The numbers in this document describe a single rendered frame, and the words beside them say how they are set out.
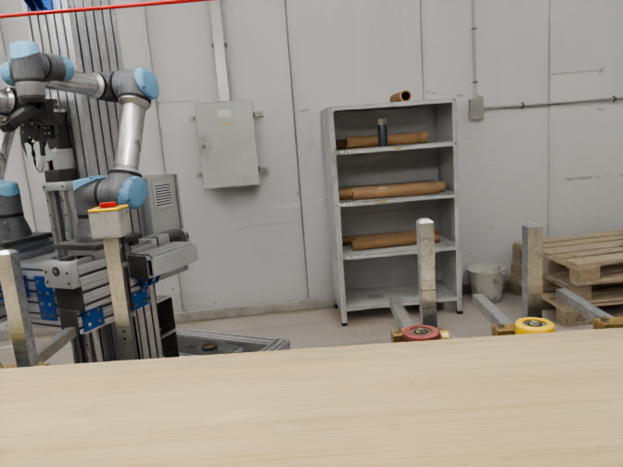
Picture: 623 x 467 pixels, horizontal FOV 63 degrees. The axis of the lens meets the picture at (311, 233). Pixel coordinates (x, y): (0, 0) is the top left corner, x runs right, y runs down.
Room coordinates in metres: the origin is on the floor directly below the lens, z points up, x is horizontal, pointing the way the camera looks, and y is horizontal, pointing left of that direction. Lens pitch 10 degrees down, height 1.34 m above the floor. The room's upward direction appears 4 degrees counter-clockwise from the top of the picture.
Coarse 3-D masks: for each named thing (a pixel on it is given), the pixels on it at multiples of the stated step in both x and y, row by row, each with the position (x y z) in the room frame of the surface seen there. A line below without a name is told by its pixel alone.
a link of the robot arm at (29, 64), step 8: (16, 48) 1.50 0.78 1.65; (24, 48) 1.50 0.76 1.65; (32, 48) 1.52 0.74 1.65; (16, 56) 1.50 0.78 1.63; (24, 56) 1.50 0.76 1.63; (32, 56) 1.51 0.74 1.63; (40, 56) 1.54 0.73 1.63; (16, 64) 1.50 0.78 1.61; (24, 64) 1.50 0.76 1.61; (32, 64) 1.51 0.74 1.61; (40, 64) 1.53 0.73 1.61; (48, 64) 1.56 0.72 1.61; (16, 72) 1.50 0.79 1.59; (24, 72) 1.50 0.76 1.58; (32, 72) 1.51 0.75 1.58; (40, 72) 1.53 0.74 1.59; (16, 80) 1.50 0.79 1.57; (24, 80) 1.50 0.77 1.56; (32, 80) 1.50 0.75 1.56; (40, 80) 1.52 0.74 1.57
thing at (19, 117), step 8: (32, 104) 1.51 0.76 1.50; (16, 112) 1.49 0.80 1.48; (24, 112) 1.48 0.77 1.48; (32, 112) 1.50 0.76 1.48; (8, 120) 1.44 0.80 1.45; (16, 120) 1.45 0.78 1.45; (24, 120) 1.47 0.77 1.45; (0, 128) 1.44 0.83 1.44; (8, 128) 1.43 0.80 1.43; (16, 128) 1.45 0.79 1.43
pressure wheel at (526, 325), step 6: (522, 318) 1.10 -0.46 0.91; (528, 318) 1.10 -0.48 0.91; (534, 318) 1.10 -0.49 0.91; (540, 318) 1.09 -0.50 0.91; (516, 324) 1.07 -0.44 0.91; (522, 324) 1.06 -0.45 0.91; (528, 324) 1.07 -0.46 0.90; (534, 324) 1.06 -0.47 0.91; (540, 324) 1.06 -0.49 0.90; (546, 324) 1.05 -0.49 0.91; (552, 324) 1.05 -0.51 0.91; (516, 330) 1.07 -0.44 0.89; (522, 330) 1.05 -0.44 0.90; (528, 330) 1.04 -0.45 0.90; (534, 330) 1.03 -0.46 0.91; (540, 330) 1.03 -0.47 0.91; (546, 330) 1.03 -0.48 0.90; (552, 330) 1.03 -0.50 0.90
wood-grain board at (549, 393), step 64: (0, 384) 0.98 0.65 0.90; (64, 384) 0.95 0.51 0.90; (128, 384) 0.93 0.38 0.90; (192, 384) 0.91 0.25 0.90; (256, 384) 0.89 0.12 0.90; (320, 384) 0.87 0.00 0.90; (384, 384) 0.85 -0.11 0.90; (448, 384) 0.83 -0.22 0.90; (512, 384) 0.82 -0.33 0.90; (576, 384) 0.80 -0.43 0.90; (0, 448) 0.74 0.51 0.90; (64, 448) 0.72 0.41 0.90; (128, 448) 0.71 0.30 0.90; (192, 448) 0.70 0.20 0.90; (256, 448) 0.68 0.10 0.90; (320, 448) 0.67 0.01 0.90; (384, 448) 0.66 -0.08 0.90; (448, 448) 0.65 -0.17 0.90; (512, 448) 0.64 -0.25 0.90; (576, 448) 0.63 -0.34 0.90
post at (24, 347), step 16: (0, 256) 1.19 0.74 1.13; (16, 256) 1.21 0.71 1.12; (0, 272) 1.19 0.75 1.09; (16, 272) 1.20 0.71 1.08; (16, 288) 1.19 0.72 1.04; (16, 304) 1.19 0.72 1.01; (16, 320) 1.19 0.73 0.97; (16, 336) 1.19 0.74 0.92; (32, 336) 1.22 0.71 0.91; (16, 352) 1.19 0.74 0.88; (32, 352) 1.21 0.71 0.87
